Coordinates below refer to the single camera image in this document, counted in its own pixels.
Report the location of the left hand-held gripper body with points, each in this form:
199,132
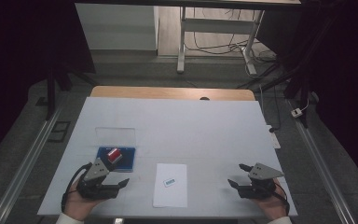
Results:
94,188

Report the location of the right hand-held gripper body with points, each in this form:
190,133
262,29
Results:
258,188

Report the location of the red stamp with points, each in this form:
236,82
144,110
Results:
114,155

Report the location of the blue ink pad clear lid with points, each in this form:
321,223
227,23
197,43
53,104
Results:
129,160

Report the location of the white paper sheet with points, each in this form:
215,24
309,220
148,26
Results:
175,193

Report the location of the person's left hand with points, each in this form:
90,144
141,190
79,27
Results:
79,207

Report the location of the person's right hand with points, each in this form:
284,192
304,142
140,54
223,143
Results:
272,208

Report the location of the white table cover board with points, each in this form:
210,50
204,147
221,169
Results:
183,130

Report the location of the small white adapter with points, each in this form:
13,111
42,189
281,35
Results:
296,112

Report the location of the wooden table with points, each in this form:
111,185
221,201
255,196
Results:
167,92

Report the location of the black stand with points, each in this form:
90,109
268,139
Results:
51,93
298,87

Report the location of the dark curtain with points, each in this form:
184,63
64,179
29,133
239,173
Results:
18,62
345,77

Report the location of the white cabinet panel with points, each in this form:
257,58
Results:
118,28

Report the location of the black floor socket frame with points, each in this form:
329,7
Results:
52,137

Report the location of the metal floor rail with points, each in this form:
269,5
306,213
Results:
320,161
28,161

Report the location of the white desk frame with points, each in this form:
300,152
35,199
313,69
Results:
217,26

